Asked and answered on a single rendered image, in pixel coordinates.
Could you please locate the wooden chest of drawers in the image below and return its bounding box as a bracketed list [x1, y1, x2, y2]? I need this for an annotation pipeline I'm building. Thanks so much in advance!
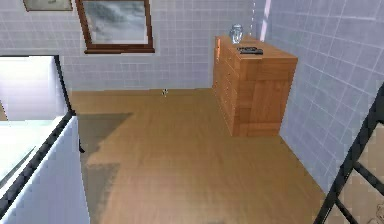
[212, 34, 299, 138]

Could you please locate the black remote control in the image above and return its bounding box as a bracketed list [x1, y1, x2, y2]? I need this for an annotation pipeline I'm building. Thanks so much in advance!
[236, 46, 264, 56]

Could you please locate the clear glass jar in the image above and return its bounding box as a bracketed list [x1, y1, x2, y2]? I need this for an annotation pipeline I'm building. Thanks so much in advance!
[228, 23, 245, 45]

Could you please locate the brown framed window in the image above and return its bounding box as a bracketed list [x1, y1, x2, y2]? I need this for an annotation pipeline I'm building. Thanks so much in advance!
[74, 0, 156, 55]

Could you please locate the brown framed picture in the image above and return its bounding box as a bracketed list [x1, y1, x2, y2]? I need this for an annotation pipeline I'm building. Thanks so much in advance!
[22, 0, 74, 13]

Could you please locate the black frame shelf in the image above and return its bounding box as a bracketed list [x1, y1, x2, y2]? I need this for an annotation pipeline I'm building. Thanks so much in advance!
[312, 81, 384, 224]

